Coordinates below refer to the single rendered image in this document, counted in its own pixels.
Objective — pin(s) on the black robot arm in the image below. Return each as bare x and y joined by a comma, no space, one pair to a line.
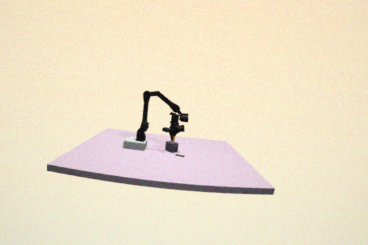
140,134

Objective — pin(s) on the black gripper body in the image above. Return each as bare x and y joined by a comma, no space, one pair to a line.
170,129

